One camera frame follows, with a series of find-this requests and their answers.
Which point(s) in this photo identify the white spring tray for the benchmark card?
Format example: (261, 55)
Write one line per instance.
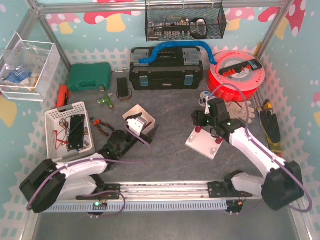
(145, 116)

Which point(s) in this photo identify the black circuit board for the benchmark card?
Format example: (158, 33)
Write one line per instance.
(76, 132)

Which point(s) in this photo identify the solder wire spool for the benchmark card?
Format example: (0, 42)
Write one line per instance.
(202, 100)

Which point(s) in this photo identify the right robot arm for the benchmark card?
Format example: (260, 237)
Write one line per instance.
(281, 181)

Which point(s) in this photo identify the clear acrylic wall box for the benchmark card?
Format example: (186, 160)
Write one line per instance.
(42, 58)

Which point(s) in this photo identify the orange utility knife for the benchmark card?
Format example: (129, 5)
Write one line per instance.
(63, 96)

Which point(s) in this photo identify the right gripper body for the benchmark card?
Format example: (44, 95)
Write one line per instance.
(197, 118)

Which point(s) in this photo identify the black rubber glove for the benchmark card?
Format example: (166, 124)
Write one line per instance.
(271, 129)

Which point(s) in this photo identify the white peg board fixture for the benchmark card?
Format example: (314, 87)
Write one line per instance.
(203, 143)

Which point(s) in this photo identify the black wire mesh basket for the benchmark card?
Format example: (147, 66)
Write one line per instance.
(184, 22)

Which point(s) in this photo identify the black socket holder rail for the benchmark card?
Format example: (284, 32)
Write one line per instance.
(252, 64)

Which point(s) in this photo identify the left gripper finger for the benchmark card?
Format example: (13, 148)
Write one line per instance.
(135, 116)
(150, 135)

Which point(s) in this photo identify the blue white gloves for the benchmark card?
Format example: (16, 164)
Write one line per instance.
(19, 76)

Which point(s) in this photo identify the white perforated basket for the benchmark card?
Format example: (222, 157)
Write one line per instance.
(57, 129)

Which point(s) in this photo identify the green toy drill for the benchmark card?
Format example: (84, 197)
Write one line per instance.
(106, 100)

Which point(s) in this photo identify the black battery holder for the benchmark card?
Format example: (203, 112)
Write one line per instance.
(123, 91)

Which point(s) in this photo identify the red spring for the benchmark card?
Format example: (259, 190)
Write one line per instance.
(219, 141)
(198, 129)

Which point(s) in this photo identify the black tool box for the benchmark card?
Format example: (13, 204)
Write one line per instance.
(175, 68)

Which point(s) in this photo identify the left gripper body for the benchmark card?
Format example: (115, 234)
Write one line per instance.
(144, 135)

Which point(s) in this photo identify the orange black pliers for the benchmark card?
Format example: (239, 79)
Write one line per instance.
(99, 124)

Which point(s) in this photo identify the yellow handled tool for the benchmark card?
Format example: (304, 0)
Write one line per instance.
(266, 106)

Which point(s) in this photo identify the green plastic case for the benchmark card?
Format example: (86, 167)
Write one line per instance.
(83, 77)

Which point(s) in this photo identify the red tubing spool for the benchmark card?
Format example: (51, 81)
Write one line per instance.
(232, 87)

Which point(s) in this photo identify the beige work glove rear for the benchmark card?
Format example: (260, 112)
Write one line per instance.
(238, 110)

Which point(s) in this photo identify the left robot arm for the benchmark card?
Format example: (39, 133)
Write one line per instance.
(51, 182)

